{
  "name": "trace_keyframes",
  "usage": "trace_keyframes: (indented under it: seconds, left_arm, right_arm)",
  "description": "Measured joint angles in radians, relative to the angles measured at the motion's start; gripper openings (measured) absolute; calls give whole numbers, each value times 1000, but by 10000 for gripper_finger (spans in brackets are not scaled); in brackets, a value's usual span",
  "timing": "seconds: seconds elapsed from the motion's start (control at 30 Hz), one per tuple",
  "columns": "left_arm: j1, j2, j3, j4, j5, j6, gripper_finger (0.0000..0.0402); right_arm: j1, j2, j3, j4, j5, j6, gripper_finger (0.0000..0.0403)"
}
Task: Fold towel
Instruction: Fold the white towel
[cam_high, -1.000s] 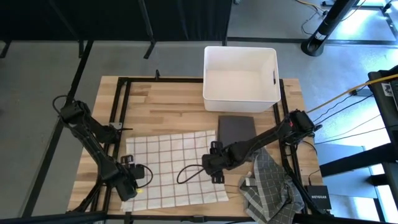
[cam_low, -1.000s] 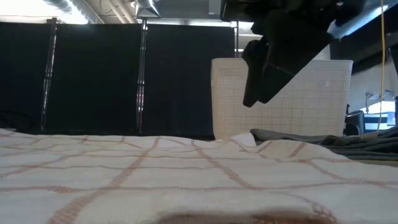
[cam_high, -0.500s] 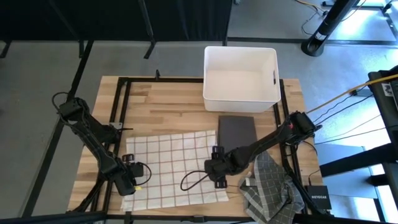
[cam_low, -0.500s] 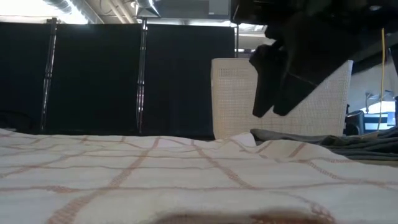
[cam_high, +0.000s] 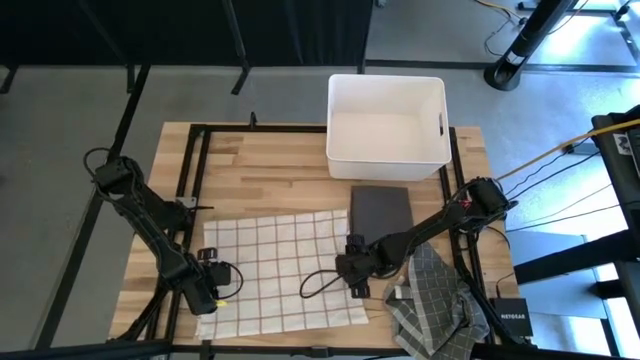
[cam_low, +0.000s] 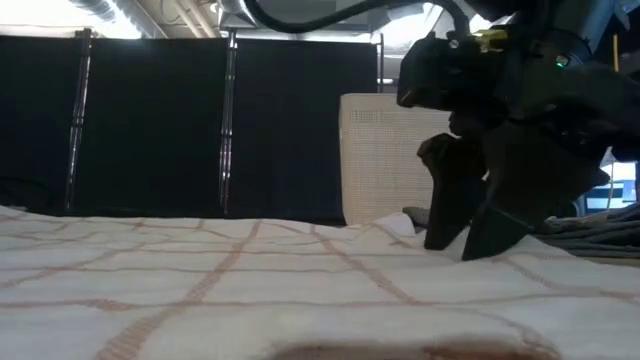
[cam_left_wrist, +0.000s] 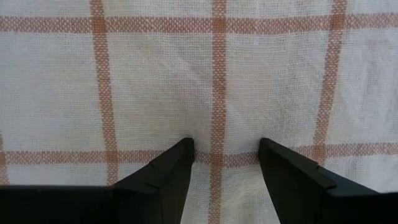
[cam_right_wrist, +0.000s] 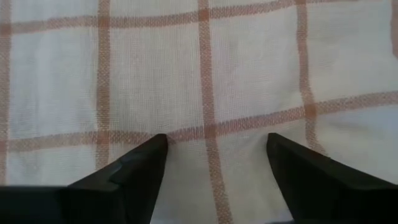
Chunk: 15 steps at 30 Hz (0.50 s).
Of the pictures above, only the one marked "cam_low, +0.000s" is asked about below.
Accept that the dark grey terry towel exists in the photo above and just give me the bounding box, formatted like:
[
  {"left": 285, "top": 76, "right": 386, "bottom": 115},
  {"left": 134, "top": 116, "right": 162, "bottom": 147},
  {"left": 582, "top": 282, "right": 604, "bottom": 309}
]
[{"left": 402, "top": 202, "right": 640, "bottom": 262}]

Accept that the white towel with red checks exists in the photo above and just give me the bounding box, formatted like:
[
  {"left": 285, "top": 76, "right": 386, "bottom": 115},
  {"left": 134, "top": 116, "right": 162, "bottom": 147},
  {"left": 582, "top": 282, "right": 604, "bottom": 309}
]
[{"left": 0, "top": 204, "right": 640, "bottom": 360}]

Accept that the black white striped object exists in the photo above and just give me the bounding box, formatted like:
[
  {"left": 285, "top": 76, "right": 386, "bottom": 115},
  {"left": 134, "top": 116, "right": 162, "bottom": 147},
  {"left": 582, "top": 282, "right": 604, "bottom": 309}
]
[{"left": 584, "top": 182, "right": 626, "bottom": 210}]

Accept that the white plastic basket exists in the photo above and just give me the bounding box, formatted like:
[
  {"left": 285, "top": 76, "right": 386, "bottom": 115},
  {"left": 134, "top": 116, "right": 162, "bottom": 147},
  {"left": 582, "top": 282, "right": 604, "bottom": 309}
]
[{"left": 338, "top": 92, "right": 454, "bottom": 227}]

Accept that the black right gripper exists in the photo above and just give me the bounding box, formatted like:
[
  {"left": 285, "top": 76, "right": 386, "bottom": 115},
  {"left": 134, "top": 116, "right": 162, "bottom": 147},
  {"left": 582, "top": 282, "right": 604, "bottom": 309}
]
[{"left": 416, "top": 34, "right": 640, "bottom": 263}]

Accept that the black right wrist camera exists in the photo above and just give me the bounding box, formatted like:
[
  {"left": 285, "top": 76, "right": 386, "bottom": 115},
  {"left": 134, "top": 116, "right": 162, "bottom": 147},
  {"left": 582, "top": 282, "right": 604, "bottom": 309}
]
[{"left": 396, "top": 30, "right": 507, "bottom": 113}]

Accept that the black folding partition screen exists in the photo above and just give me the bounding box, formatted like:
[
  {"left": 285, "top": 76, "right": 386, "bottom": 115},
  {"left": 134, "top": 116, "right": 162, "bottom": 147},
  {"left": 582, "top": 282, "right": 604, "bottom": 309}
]
[{"left": 0, "top": 28, "right": 386, "bottom": 226}]

